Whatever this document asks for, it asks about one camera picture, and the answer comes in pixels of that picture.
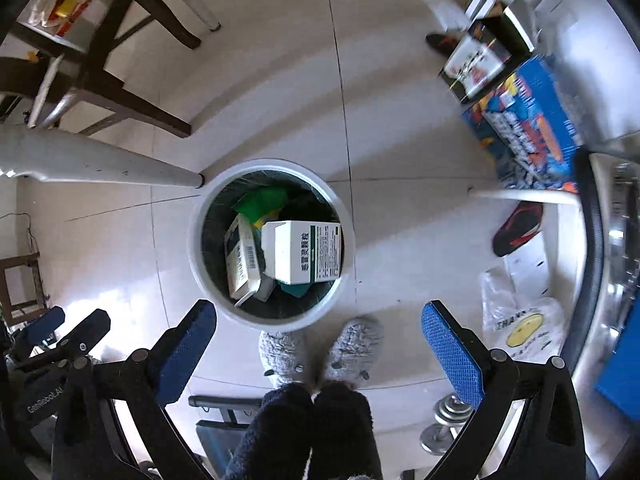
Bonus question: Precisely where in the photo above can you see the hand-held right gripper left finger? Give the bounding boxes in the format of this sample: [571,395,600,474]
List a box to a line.
[52,300,217,480]

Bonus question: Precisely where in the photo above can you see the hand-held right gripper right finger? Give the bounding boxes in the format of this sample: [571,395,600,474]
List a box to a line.
[421,301,586,480]

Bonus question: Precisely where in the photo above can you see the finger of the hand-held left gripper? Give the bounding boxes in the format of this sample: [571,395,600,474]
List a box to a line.
[47,308,112,367]
[9,306,67,358]

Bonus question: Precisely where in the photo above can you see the white trash bin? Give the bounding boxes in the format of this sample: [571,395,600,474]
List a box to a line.
[188,158,359,332]

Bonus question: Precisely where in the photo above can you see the white green medicine box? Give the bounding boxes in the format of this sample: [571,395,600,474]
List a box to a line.
[260,219,346,285]

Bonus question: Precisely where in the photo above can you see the green blue plastic packet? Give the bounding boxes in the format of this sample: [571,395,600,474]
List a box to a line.
[234,185,292,227]

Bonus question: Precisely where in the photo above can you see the small wooden stool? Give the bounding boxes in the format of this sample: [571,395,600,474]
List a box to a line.
[0,254,42,327]

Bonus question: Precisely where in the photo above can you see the metal dumbbell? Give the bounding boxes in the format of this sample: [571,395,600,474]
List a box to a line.
[419,393,477,457]

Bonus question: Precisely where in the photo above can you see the white smiley plastic bag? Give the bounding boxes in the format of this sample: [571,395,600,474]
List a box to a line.
[480,267,567,362]

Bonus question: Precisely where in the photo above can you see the grey fuzzy slipper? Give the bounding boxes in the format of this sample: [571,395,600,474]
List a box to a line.
[322,315,386,390]
[258,329,310,391]

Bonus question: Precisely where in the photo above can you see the black red slipper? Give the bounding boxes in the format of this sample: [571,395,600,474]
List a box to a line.
[492,201,544,259]

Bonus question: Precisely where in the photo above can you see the person's legs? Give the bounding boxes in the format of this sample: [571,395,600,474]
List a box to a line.
[224,382,384,480]

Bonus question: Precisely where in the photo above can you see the plain blue box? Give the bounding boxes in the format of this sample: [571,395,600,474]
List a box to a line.
[594,309,640,409]

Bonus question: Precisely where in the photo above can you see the blue printed box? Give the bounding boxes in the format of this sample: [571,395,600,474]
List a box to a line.
[461,54,583,194]

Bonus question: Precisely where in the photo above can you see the dark wooden chair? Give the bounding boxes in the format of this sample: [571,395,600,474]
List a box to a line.
[0,0,202,139]

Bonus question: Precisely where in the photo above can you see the black picture box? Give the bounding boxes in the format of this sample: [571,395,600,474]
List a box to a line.
[439,12,534,104]

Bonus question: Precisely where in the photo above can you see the yellow red snack packets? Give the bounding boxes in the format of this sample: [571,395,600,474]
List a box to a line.
[24,0,103,37]

